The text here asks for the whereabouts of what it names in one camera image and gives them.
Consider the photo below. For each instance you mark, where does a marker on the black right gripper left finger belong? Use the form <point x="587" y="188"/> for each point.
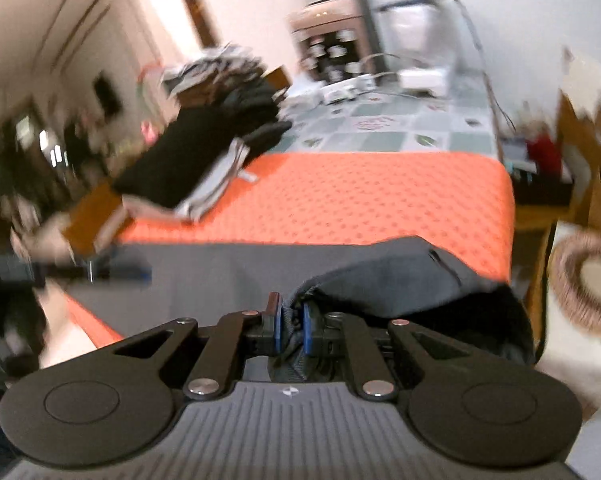
<point x="204" y="363"/>

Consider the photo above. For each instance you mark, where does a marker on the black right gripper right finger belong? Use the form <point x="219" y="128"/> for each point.
<point x="377" y="364"/>

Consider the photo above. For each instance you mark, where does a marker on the grey trousers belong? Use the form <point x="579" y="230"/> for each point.
<point x="405" y="278"/>

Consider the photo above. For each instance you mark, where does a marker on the stack of folded clothes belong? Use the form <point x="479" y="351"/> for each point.
<point x="228" y="116"/>

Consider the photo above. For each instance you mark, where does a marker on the orange patterned mat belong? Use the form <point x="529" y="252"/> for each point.
<point x="294" y="217"/>

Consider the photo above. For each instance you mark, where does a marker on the checkered green white tablecloth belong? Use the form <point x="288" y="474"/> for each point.
<point x="391" y="121"/>

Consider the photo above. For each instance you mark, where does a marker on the white power strip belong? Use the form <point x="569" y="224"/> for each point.
<point x="348" y="89"/>

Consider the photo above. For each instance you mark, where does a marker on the wooden chair with cloth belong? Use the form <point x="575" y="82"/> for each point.
<point x="579" y="134"/>

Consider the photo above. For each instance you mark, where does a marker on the pink cabinet with cups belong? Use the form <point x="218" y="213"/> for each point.
<point x="337" y="40"/>

